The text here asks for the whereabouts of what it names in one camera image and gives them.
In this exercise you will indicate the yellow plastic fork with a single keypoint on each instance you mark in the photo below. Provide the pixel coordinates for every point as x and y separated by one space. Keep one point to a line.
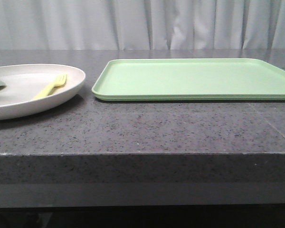
59 80

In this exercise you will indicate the beige round plate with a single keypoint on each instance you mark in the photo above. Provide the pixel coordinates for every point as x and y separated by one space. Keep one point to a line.
23 82

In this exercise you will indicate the light green rectangular tray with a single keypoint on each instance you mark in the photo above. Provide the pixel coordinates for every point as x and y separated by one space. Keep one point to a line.
192 79

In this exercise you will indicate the grey pleated curtain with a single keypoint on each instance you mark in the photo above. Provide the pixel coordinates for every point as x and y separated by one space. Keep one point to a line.
141 24

